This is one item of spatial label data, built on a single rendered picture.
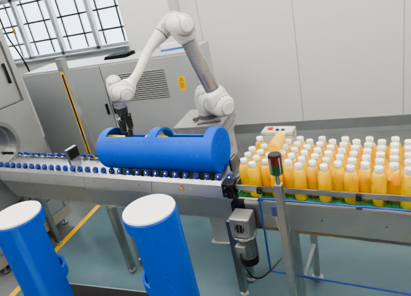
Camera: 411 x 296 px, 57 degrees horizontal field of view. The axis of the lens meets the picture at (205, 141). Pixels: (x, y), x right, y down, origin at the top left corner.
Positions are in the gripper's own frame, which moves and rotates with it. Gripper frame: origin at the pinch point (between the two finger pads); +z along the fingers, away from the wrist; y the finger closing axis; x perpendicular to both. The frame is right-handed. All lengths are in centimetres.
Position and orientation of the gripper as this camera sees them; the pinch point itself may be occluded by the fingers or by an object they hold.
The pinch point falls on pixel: (129, 135)
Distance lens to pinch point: 263.1
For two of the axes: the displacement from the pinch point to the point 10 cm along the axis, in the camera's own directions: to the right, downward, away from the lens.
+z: 2.0, 9.0, 3.8
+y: -4.2, 4.3, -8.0
